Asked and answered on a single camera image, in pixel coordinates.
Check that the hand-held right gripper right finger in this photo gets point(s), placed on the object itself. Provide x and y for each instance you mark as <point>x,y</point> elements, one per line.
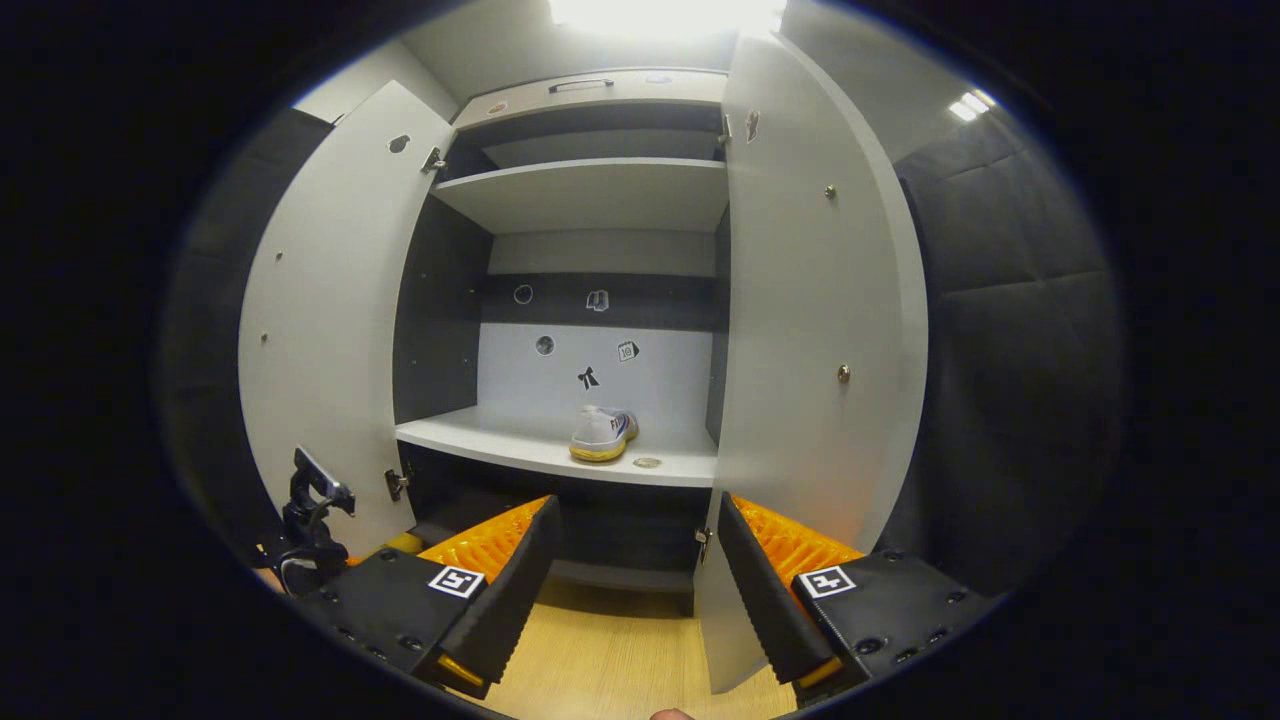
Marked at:
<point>765,600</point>

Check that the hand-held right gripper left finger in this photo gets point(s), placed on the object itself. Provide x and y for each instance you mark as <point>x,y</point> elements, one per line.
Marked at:
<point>510,600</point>

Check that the white striped shoe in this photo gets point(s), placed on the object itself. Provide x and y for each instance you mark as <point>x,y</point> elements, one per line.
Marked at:
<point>600,435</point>

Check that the grey shoe cabinet door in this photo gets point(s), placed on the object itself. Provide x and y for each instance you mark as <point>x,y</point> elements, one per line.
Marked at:
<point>330,330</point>
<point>800,350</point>

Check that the yellow plush toy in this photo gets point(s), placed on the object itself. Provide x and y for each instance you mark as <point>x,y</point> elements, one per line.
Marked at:
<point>402,544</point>

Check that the black backdrop cloth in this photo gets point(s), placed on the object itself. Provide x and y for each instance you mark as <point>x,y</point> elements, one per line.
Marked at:
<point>1020,350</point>

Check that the small ceiling light panel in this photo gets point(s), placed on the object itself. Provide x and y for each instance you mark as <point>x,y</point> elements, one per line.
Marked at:
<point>970,105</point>

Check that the large ceiling light panel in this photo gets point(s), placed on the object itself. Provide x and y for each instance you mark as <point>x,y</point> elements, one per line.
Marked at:
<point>665,15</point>

